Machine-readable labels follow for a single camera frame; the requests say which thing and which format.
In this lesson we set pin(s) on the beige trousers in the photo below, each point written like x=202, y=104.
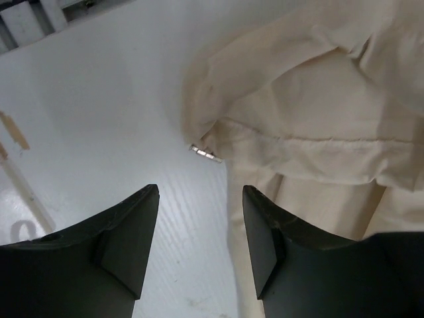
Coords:
x=322, y=111

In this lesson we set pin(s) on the aluminium table edge rail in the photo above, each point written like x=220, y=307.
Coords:
x=25, y=22

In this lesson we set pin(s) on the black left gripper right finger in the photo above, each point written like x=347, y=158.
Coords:
x=301, y=270

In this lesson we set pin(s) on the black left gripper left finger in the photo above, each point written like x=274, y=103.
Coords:
x=95, y=268

